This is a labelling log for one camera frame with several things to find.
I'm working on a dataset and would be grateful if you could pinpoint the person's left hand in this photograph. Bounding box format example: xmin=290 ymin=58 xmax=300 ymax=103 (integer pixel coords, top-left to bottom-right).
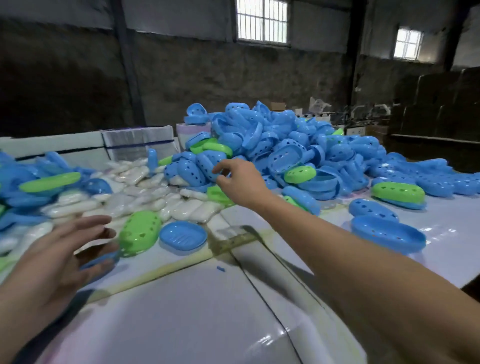
xmin=0 ymin=215 xmax=121 ymax=328

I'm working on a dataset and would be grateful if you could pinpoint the person's right hand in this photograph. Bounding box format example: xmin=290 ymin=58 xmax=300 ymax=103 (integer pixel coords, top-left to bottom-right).
xmin=212 ymin=158 xmax=272 ymax=209

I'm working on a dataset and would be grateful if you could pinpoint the blue soap dish piece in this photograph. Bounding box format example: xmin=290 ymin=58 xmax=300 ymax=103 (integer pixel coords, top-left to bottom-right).
xmin=80 ymin=252 xmax=121 ymax=281

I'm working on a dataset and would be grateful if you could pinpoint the person's right forearm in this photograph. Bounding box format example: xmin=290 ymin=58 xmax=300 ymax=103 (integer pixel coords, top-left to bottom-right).
xmin=240 ymin=187 xmax=480 ymax=364

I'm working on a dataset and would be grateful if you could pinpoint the person's left forearm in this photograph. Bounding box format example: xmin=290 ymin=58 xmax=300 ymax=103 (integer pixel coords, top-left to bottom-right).
xmin=0 ymin=281 xmax=49 ymax=364

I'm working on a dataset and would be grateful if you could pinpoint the green soap dish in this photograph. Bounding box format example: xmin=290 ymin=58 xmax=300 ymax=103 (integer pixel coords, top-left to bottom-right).
xmin=371 ymin=181 xmax=426 ymax=205
xmin=19 ymin=172 xmax=82 ymax=194
xmin=283 ymin=165 xmax=317 ymax=184
xmin=206 ymin=185 xmax=235 ymax=207
xmin=189 ymin=137 xmax=233 ymax=158

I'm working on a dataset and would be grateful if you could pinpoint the green perforated soap dish lid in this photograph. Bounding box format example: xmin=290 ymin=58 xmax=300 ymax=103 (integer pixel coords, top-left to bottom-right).
xmin=118 ymin=210 xmax=163 ymax=258

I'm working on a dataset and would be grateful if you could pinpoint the pale pink plastic bucket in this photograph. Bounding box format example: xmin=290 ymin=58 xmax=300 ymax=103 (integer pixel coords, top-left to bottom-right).
xmin=175 ymin=122 xmax=213 ymax=151

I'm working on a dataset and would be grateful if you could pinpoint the blue ribbed soap dish tray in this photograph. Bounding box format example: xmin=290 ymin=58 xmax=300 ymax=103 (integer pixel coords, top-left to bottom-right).
xmin=159 ymin=220 xmax=208 ymax=252

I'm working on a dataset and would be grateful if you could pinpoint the pile of wrapped white soap bars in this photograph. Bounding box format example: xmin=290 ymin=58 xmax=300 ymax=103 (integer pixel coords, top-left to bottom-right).
xmin=0 ymin=157 xmax=226 ymax=256

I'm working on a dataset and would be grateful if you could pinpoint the yellowish tape strip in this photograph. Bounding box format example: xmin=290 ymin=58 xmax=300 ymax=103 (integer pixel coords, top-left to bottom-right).
xmin=84 ymin=228 xmax=276 ymax=305

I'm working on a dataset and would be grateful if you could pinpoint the large pile of blue soap dishes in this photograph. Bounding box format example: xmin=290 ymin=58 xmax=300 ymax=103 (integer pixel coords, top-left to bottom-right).
xmin=164 ymin=100 xmax=480 ymax=216

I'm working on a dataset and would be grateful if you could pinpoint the small pile of blue soap dishes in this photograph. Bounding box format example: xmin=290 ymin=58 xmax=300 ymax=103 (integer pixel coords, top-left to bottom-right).
xmin=0 ymin=150 xmax=113 ymax=241

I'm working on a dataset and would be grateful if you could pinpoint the bundle of white sheets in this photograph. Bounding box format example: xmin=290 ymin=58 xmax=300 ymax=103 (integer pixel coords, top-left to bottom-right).
xmin=101 ymin=125 xmax=181 ymax=163

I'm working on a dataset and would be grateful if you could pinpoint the white plastic bag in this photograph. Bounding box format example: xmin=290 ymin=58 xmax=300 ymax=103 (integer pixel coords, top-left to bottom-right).
xmin=309 ymin=97 xmax=333 ymax=114

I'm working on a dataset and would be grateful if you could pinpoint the blue perforated soap dish lid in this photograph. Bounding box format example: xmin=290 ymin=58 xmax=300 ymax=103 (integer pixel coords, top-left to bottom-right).
xmin=348 ymin=198 xmax=400 ymax=223

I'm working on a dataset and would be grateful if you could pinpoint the dark steel pillar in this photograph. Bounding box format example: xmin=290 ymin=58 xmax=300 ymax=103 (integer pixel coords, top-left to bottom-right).
xmin=110 ymin=0 xmax=147 ymax=127
xmin=346 ymin=0 xmax=367 ymax=106

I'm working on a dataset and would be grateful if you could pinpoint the large barred window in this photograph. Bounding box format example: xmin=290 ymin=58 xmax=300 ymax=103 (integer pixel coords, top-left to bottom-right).
xmin=235 ymin=0 xmax=290 ymax=44

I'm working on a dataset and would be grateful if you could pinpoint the blue oval soap dish base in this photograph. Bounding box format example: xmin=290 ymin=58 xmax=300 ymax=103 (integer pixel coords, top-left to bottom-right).
xmin=350 ymin=215 xmax=427 ymax=256

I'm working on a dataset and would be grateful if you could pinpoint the stack of cardboard boxes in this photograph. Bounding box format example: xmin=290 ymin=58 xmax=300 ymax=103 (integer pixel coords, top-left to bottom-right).
xmin=389 ymin=67 xmax=480 ymax=140

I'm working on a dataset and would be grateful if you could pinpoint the small barred window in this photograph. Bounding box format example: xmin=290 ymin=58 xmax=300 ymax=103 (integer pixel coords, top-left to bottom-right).
xmin=392 ymin=28 xmax=424 ymax=61

